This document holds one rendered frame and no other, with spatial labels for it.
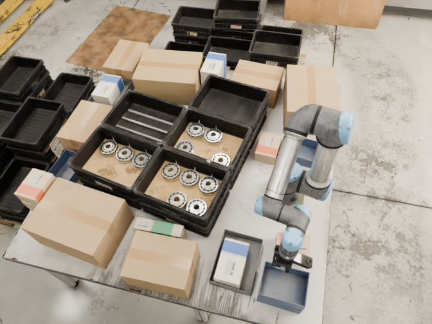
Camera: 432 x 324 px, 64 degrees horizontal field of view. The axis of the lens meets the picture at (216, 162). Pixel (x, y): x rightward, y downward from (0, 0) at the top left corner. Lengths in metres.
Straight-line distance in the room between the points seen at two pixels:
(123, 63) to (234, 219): 1.31
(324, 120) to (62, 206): 1.28
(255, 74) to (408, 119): 1.68
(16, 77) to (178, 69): 1.55
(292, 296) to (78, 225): 1.03
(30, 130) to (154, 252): 1.56
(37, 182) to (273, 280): 1.25
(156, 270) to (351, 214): 1.64
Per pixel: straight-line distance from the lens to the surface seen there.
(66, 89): 3.24
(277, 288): 1.68
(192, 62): 2.35
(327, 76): 2.29
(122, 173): 1.94
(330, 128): 1.36
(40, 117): 2.92
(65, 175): 2.21
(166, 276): 1.62
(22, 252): 2.09
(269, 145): 2.03
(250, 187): 1.95
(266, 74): 2.31
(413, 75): 3.96
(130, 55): 2.56
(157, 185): 1.85
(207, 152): 1.93
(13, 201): 2.85
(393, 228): 2.85
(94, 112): 2.24
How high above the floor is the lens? 2.39
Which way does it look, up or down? 56 degrees down
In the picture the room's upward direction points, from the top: 4 degrees counter-clockwise
